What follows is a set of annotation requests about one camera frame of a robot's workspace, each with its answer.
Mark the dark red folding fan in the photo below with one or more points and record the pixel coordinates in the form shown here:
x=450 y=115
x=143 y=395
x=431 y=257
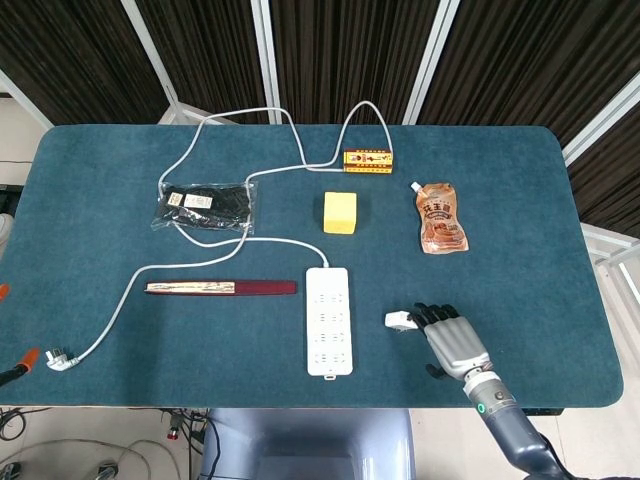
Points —
x=260 y=288

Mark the white round floor object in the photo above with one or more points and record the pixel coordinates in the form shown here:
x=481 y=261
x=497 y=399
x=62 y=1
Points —
x=4 y=227

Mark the black items in plastic bag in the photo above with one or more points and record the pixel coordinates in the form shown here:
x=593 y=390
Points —
x=220 y=205

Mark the white power strip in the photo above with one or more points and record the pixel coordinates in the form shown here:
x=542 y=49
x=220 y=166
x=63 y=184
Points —
x=312 y=320

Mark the black table control box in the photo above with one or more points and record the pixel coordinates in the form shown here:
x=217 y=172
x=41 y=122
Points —
x=545 y=412

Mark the yellow sponge block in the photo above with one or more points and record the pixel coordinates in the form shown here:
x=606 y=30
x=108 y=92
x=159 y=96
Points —
x=340 y=212

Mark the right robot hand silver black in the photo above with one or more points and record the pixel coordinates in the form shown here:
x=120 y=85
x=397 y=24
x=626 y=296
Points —
x=457 y=345

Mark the chrome caster foot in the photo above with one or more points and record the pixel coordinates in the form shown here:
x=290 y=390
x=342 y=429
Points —
x=10 y=471
x=107 y=471

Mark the black floor device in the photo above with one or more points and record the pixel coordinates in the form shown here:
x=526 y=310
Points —
x=7 y=195

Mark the red emergency stop button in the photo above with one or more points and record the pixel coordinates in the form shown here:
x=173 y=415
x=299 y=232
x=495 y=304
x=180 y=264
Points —
x=173 y=434

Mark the white metal frame post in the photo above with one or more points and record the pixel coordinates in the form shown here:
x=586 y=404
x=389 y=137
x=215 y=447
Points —
x=432 y=55
x=600 y=120
x=25 y=97
x=265 y=50
x=150 y=50

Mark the yellow red small box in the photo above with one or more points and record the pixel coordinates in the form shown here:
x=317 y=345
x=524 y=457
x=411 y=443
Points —
x=367 y=161

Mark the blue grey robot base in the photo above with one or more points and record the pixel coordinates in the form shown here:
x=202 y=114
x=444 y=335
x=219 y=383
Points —
x=310 y=435

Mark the white metal frame base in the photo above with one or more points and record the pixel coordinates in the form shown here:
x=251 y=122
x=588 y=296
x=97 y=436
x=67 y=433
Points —
x=607 y=245

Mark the brown sauce pouch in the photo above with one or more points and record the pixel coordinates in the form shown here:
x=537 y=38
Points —
x=442 y=220

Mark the blue felt table mat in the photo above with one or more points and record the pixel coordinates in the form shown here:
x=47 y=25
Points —
x=100 y=200

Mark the white plug adapter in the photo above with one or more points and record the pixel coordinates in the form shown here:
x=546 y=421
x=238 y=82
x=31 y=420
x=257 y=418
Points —
x=397 y=320

